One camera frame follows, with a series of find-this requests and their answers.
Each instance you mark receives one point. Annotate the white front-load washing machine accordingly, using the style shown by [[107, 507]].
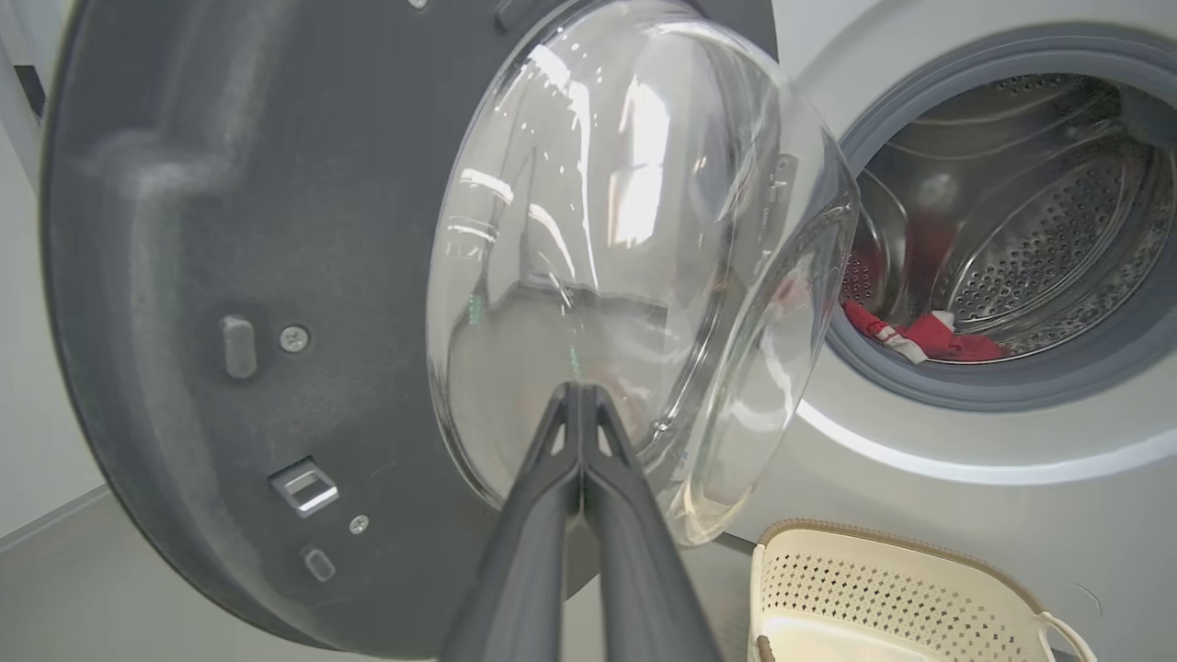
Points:
[[965, 515]]

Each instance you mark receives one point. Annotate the cream perforated laundry basket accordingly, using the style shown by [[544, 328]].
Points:
[[883, 598]]

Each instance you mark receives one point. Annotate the grey washing machine door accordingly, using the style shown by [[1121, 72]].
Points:
[[276, 276]]

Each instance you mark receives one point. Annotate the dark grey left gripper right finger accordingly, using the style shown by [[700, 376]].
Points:
[[644, 570]]

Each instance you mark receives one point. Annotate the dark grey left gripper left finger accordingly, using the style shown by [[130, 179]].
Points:
[[529, 552]]

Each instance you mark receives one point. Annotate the red and white jersey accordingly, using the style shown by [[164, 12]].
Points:
[[947, 342]]

